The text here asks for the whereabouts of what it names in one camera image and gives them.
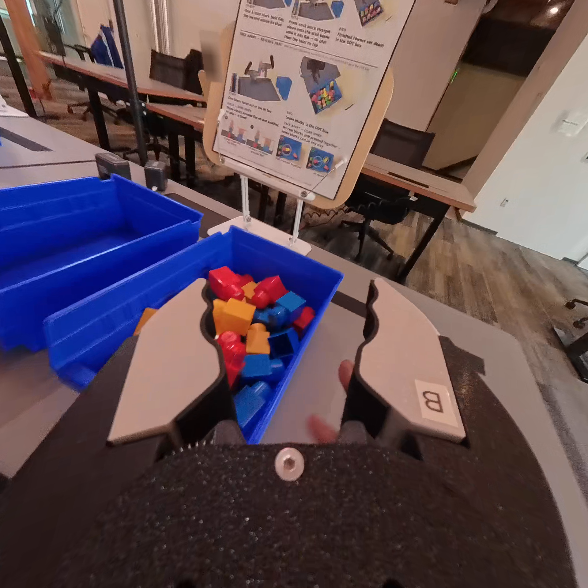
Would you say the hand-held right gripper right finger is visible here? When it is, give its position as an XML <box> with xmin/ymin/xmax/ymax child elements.
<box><xmin>341</xmin><ymin>277</ymin><xmax>468</xmax><ymax>445</ymax></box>

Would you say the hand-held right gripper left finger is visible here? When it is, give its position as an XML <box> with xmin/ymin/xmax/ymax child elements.
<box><xmin>107</xmin><ymin>277</ymin><xmax>231</xmax><ymax>448</ymax></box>

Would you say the blue plastic bin with blocks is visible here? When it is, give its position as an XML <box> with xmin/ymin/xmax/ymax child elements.
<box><xmin>43</xmin><ymin>225</ymin><xmax>344</xmax><ymax>445</ymax></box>

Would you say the pile of colourful mega blocks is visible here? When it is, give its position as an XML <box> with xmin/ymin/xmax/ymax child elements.
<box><xmin>133</xmin><ymin>266</ymin><xmax>318</xmax><ymax>430</ymax></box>

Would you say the black chair base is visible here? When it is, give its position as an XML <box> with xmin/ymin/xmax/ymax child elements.
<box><xmin>553</xmin><ymin>298</ymin><xmax>588</xmax><ymax>383</ymax></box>

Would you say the wooden desk with black legs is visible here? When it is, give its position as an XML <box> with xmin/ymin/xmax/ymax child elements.
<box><xmin>360</xmin><ymin>153</ymin><xmax>477</xmax><ymax>283</ymax></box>

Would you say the instruction sheet on stand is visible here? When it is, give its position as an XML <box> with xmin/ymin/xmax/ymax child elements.
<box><xmin>202</xmin><ymin>18</ymin><xmax>396</xmax><ymax>254</ymax></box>

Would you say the long wooden desk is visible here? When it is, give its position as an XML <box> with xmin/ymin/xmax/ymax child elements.
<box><xmin>146</xmin><ymin>102</ymin><xmax>207</xmax><ymax>187</ymax></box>
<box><xmin>39</xmin><ymin>50</ymin><xmax>207</xmax><ymax>152</ymax></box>

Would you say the printed instruction poster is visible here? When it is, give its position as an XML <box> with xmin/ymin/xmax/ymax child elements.
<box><xmin>213</xmin><ymin>0</ymin><xmax>416</xmax><ymax>200</ymax></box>

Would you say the white paper sheet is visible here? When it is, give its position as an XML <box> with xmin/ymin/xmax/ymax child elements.
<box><xmin>0</xmin><ymin>94</ymin><xmax>29</xmax><ymax>121</ymax></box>

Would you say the blue jacket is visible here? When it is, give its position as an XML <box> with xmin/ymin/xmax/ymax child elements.
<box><xmin>89</xmin><ymin>25</ymin><xmax>125</xmax><ymax>70</ymax></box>

